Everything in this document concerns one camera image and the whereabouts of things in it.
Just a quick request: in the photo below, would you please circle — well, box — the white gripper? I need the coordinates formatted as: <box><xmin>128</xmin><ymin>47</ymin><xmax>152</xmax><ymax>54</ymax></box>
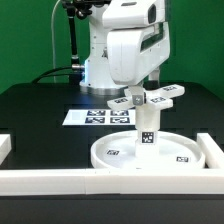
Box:
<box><xmin>107</xmin><ymin>22</ymin><xmax>170</xmax><ymax>106</ymax></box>

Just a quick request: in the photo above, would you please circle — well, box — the white cross-shaped table base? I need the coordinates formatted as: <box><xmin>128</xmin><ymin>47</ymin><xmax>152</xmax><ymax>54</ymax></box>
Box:
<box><xmin>107</xmin><ymin>84</ymin><xmax>185</xmax><ymax>111</ymax></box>

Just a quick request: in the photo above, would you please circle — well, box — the white round table top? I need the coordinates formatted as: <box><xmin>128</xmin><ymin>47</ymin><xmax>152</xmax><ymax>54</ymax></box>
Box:
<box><xmin>91</xmin><ymin>130</ymin><xmax>205</xmax><ymax>171</ymax></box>

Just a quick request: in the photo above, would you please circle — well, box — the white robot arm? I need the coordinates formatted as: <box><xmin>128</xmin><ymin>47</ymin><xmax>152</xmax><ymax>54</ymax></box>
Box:
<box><xmin>80</xmin><ymin>0</ymin><xmax>170</xmax><ymax>95</ymax></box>

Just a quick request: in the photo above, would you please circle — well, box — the white fiducial marker sheet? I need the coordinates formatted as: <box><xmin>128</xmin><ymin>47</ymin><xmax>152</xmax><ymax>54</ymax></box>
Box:
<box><xmin>63</xmin><ymin>109</ymin><xmax>135</xmax><ymax>126</ymax></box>

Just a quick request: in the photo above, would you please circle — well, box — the white front fence bar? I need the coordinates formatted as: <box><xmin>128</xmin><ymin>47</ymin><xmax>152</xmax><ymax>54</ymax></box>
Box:
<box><xmin>0</xmin><ymin>169</ymin><xmax>224</xmax><ymax>196</ymax></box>

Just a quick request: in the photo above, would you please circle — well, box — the white fence bar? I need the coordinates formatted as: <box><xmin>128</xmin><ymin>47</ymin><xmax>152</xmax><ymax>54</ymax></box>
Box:
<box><xmin>0</xmin><ymin>169</ymin><xmax>224</xmax><ymax>196</ymax></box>
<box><xmin>0</xmin><ymin>134</ymin><xmax>12</xmax><ymax>165</ymax></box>
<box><xmin>197</xmin><ymin>133</ymin><xmax>224</xmax><ymax>169</ymax></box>

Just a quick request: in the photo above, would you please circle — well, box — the white right fence bar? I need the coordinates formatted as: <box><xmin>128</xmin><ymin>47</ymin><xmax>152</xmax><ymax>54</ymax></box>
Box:
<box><xmin>197</xmin><ymin>133</ymin><xmax>224</xmax><ymax>169</ymax></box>

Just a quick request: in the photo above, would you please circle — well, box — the white left fence bar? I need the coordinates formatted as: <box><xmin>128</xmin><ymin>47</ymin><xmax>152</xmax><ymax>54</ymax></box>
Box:
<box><xmin>0</xmin><ymin>134</ymin><xmax>12</xmax><ymax>165</ymax></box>

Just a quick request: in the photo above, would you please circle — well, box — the black cable bundle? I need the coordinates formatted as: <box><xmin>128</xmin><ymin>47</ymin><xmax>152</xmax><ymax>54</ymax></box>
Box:
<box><xmin>31</xmin><ymin>63</ymin><xmax>86</xmax><ymax>84</ymax></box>

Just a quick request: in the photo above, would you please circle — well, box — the white thin cable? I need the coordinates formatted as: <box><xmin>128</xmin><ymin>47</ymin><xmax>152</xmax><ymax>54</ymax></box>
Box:
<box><xmin>50</xmin><ymin>0</ymin><xmax>63</xmax><ymax>84</ymax></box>

